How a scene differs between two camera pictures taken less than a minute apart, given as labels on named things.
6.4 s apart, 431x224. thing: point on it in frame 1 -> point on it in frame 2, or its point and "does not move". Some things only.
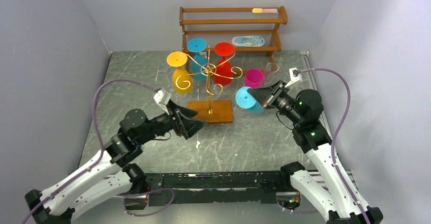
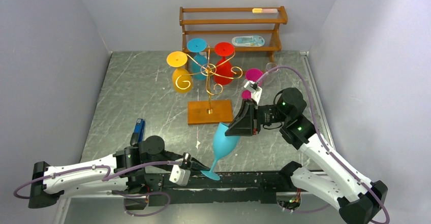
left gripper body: (169, 123) -> (168, 158)
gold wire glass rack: (213, 111) does not move
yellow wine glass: (181, 80) does not move
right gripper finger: (266, 92) -> (245, 117)
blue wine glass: (245, 100) -> (223, 146)
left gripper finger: (184, 113) -> (198, 166)
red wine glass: (222, 71) does not move
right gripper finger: (261, 94) -> (240, 128)
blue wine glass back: (199, 63) does not move
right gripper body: (273, 95) -> (252, 119)
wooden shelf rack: (248, 29) does not move
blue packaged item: (248, 41) does not move
